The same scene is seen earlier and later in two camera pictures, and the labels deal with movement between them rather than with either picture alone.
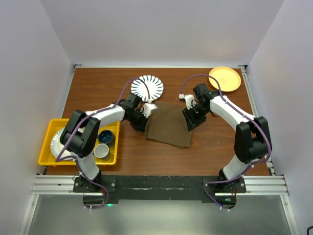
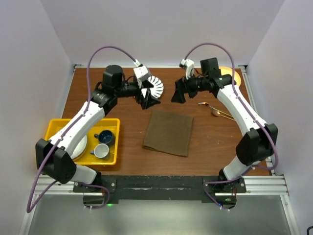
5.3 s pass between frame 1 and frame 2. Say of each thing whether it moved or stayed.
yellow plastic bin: stayed
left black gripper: moved
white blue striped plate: stayed
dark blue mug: stayed
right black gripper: moved
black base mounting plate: stayed
